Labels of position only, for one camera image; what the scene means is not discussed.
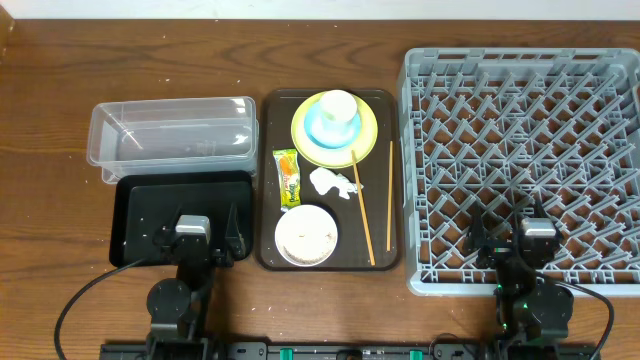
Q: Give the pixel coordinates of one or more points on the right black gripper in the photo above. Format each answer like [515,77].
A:
[509,252]

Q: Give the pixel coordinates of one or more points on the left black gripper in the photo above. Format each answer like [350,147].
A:
[234,248]

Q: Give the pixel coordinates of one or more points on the white bowl with rice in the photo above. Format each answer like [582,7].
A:
[306,235]

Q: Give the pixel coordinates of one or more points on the green snack wrapper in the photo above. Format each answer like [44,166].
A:
[289,178]

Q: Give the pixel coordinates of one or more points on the white tissue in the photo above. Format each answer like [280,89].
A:
[324,180]

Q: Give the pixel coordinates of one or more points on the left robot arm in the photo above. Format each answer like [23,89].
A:
[178,306]

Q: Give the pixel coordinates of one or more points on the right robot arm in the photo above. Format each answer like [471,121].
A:
[533,315]

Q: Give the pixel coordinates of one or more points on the grey dishwasher rack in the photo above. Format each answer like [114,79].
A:
[510,129]

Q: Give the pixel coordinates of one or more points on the black plastic tray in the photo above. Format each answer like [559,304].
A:
[144,203]

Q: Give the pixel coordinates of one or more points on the clear plastic bin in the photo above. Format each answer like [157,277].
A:
[185,135]

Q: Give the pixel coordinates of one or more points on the dark brown serving tray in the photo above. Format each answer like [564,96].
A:
[351,253]

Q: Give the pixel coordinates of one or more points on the left wooden chopstick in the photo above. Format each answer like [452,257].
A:
[363,210]

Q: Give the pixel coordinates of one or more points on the light blue bowl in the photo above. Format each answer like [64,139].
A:
[327,133]

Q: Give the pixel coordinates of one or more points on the yellow plate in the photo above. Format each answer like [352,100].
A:
[334,158]

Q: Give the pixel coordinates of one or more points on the white cup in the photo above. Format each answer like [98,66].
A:
[337,109]

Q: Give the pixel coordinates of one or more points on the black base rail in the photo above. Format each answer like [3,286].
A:
[261,351]

